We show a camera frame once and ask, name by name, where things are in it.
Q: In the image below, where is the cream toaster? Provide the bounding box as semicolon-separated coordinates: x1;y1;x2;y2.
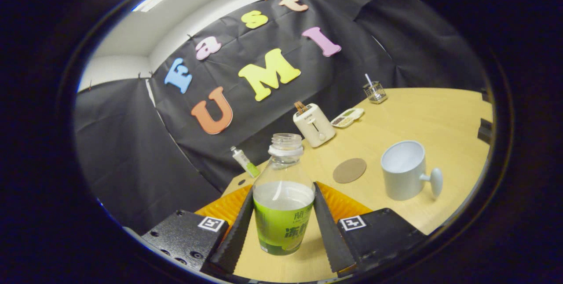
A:
293;103;336;148

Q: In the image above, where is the black table clamp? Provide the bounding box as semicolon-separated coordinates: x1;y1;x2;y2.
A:
478;118;493;144

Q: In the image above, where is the small white green bottle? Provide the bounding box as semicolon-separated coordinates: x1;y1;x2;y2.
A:
230;146;261;178

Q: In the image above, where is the green label juice bottle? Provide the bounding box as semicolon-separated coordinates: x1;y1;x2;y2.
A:
252;133;316;256

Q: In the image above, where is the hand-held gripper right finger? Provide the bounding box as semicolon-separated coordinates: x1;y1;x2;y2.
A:
313;182;427;274

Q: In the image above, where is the black backdrop cloth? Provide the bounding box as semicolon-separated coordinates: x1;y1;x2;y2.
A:
74;0;486;234

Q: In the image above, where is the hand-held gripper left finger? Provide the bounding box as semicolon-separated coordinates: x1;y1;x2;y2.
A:
141;183;256;276

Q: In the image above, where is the wooden table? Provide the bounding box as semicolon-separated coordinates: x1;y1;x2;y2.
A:
222;87;493;282

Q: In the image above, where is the white divided tray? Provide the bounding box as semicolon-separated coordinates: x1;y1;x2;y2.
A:
331;108;365;128

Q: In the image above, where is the pale blue cup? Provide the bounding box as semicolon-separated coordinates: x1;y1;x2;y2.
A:
380;140;443;201

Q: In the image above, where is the round brown coaster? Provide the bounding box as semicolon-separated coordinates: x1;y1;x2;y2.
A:
333;158;367;184

